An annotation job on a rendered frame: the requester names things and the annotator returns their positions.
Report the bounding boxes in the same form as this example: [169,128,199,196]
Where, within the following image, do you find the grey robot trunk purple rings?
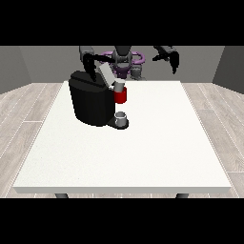
[100,46,148,81]

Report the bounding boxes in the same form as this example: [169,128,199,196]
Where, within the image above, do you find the small grey coffee pod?
[113,79,127,93]

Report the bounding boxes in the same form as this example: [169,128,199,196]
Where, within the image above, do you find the black coffee machine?
[68,70,131,131]

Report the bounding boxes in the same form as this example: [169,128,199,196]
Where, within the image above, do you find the pale grey machine lid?
[97,62,116,88]

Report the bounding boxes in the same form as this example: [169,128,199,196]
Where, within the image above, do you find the small grey cup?
[113,111,129,127]

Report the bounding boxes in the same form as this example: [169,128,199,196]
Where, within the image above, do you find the red pod holder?
[113,86,128,105]

